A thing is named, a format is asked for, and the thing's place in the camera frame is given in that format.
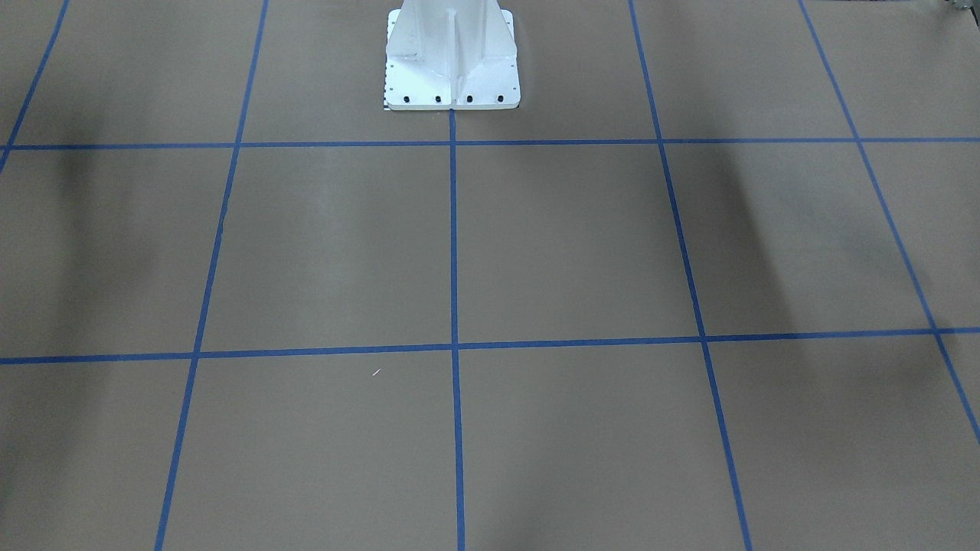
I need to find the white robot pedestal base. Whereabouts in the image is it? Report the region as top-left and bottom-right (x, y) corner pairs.
(383, 1), (521, 111)

